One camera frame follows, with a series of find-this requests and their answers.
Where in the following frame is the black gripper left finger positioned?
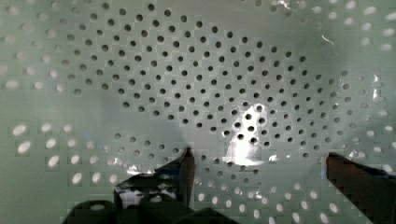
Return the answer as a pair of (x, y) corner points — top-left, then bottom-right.
(62, 147), (238, 224)

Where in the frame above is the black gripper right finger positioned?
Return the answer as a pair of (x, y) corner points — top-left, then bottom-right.
(326, 152), (396, 224)

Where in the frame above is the mint green plastic strainer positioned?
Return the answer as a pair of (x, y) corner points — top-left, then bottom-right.
(0, 0), (395, 224)

